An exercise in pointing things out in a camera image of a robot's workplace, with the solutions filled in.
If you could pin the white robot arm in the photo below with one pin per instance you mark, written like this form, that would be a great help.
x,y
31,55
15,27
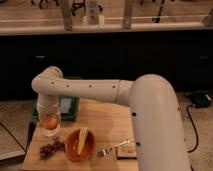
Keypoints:
x,y
156,119

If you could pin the brown wooden block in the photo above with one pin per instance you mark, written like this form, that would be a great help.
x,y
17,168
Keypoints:
x,y
126,152

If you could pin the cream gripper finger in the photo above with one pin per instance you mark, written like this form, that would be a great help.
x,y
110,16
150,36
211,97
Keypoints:
x,y
58,115
41,118

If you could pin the dark blue floor device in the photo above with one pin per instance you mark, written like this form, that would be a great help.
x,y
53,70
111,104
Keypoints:
x,y
200,99

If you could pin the white paper cup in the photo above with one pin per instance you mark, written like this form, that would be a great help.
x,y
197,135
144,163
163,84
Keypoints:
x,y
51,134

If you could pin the orange bowl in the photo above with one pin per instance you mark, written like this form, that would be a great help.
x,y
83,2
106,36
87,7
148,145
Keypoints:
x,y
71,146

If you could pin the white card in tray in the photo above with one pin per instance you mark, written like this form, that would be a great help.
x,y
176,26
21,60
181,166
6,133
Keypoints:
x,y
65,105

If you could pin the orange-red apple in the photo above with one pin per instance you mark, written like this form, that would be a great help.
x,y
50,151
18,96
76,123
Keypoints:
x,y
50,123

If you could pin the silver fork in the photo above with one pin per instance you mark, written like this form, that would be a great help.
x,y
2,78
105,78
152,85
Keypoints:
x,y
104,152

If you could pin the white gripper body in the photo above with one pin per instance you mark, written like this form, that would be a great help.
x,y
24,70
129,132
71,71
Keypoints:
x,y
47,105

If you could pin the green plastic tray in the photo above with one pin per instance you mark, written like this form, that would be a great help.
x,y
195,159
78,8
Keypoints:
x,y
74,110

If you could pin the dark grape bunch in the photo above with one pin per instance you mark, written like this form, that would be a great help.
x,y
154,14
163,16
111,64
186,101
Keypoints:
x,y
49,150

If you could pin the wooden shelf frame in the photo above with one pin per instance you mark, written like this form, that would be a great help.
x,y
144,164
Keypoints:
x,y
24,17

